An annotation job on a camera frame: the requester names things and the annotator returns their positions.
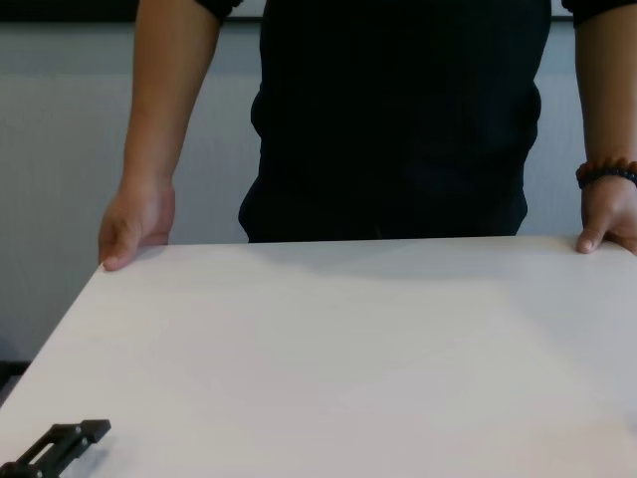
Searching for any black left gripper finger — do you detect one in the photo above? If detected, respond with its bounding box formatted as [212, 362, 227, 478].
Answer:
[0, 419, 111, 478]

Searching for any white rounded table top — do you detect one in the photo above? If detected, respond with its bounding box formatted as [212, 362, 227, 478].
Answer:
[0, 233, 637, 478]

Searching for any person right forearm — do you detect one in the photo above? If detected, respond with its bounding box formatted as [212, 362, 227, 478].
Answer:
[123, 0, 223, 198]

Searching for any person left forearm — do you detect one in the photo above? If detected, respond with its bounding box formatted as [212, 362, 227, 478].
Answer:
[574, 19, 637, 173]

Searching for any person right hand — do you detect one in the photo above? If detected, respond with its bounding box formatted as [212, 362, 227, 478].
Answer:
[98, 179, 177, 273]

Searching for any person left hand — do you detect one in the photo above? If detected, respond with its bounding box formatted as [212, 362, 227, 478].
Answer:
[575, 178, 637, 256]

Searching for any black floor box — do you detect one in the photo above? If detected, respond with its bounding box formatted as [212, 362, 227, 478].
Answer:
[0, 358, 26, 394]

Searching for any person in black clothes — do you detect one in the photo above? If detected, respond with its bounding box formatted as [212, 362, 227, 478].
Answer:
[138, 0, 637, 245]

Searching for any brown bead bracelet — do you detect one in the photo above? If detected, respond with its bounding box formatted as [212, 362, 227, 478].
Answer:
[575, 159, 637, 191]

